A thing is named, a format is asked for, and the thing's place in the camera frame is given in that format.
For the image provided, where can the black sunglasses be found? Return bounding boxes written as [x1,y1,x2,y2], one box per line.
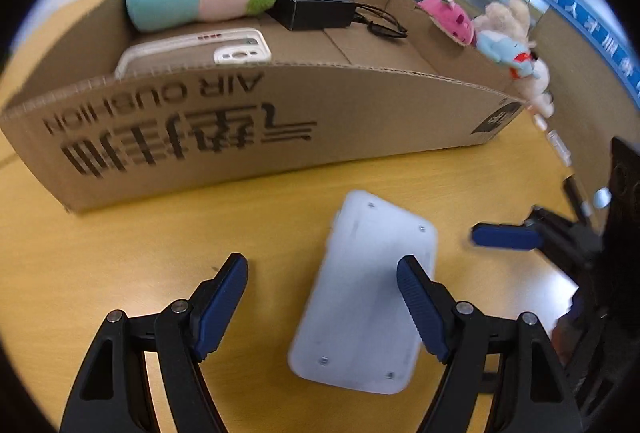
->
[352,4,408,40]

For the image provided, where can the white pen item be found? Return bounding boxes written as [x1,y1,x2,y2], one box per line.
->
[546,130,572,167]

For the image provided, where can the brown cardboard box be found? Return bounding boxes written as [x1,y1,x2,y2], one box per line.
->
[1,0,522,213]

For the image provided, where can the white router device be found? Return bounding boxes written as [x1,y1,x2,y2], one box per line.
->
[288,190,437,395]

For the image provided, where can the black object table edge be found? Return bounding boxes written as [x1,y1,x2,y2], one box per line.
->
[562,175,592,226]

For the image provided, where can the blue plush toy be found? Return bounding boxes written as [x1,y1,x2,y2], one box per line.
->
[475,30,539,78]

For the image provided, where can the beige plush toy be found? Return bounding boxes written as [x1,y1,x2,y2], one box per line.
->
[473,0,554,119]

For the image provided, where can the black camera box right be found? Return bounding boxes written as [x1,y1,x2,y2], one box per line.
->
[603,137,639,263]

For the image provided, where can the clear white phone case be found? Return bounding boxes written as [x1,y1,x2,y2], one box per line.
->
[114,28,272,78]

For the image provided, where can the small white item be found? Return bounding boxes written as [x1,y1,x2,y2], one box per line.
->
[533,114,548,132]

